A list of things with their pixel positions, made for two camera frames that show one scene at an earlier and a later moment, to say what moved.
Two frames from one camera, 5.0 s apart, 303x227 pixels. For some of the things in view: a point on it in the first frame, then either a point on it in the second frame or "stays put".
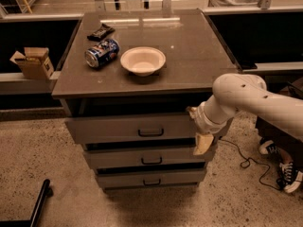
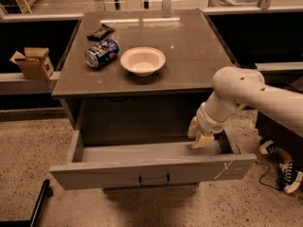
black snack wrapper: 100,33 stays put
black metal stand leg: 45,192 stays put
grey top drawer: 133,129 → 105,166
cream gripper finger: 193,109 → 193,128
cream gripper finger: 203,143 stays put
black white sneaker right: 290,178 stays put
